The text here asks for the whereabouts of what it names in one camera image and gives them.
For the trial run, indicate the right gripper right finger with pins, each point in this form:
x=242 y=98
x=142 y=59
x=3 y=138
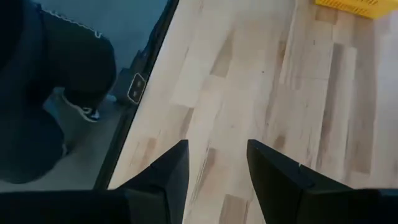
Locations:
x=273 y=180

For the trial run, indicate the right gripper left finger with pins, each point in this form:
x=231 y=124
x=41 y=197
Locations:
x=171 y=180

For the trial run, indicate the person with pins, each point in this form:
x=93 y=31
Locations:
x=46 y=77

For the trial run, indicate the yellow plastic basket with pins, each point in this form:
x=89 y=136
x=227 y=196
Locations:
x=357 y=7

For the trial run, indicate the black aluminium table frame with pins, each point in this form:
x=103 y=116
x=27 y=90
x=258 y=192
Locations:
x=136 y=93

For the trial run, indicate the grey corner bracket plate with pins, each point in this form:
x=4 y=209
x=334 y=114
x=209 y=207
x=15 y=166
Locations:
x=136 y=88

